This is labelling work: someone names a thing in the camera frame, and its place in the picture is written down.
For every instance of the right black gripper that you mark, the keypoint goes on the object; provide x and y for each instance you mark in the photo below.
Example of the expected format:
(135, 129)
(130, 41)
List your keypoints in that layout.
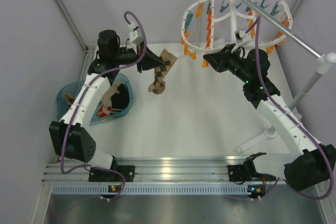
(216, 60)

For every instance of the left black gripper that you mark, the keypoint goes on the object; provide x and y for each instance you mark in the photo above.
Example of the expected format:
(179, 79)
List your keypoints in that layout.
(150, 60)

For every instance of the orange clothes peg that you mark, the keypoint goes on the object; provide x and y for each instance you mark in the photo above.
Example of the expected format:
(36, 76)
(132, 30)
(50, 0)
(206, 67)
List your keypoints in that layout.
(187, 51)
(205, 63)

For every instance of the brown checkered sock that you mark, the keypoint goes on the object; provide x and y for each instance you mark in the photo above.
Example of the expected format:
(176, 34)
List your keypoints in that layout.
(158, 85)
(69, 99)

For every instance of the white round clip hanger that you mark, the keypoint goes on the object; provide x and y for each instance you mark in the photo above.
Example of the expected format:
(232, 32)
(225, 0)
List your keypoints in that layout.
(205, 21)

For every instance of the teal plastic basket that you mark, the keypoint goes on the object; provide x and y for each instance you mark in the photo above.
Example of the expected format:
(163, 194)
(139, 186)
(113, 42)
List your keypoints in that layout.
(74, 89)

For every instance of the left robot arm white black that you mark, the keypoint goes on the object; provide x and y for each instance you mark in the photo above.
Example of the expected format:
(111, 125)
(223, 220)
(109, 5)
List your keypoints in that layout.
(69, 135)

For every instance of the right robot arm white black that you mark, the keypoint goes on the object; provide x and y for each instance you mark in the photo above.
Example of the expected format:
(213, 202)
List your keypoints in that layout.
(309, 162)

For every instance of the black striped sock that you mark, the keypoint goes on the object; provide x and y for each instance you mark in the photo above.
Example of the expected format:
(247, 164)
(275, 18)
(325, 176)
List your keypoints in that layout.
(119, 101)

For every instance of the beige sock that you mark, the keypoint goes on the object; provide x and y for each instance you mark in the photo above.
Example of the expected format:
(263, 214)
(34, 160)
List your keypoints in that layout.
(111, 91)

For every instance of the red white sock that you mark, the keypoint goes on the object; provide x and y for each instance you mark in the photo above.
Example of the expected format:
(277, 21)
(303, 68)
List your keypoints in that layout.
(105, 109)

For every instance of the white rack base foot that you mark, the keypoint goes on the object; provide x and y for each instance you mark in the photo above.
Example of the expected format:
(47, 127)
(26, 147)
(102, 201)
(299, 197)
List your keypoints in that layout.
(267, 134)

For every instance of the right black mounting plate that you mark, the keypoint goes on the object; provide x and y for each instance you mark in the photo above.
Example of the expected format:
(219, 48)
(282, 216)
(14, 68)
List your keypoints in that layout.
(238, 174)

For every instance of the black mounting plate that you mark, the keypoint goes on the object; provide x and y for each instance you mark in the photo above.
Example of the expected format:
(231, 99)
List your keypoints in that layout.
(238, 174)
(98, 175)

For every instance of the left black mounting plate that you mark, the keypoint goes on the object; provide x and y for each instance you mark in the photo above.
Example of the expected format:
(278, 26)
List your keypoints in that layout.
(98, 175)

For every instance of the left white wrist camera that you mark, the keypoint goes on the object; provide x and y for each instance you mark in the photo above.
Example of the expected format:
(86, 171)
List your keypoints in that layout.
(135, 36)

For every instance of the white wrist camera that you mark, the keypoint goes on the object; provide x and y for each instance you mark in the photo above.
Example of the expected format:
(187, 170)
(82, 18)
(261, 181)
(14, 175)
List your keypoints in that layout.
(135, 36)
(242, 38)

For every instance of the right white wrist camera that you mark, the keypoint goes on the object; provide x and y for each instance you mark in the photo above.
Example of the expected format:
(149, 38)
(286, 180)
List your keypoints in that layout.
(242, 38)

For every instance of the silver hanging rail rod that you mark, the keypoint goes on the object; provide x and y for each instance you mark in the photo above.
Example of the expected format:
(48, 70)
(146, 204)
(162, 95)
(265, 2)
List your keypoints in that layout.
(282, 18)

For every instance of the aluminium rail frame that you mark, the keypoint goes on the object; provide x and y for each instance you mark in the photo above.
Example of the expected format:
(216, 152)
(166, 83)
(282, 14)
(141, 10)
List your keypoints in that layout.
(190, 132)

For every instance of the perforated grey cable duct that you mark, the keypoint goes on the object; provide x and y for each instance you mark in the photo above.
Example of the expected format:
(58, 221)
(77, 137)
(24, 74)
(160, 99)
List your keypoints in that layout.
(162, 189)

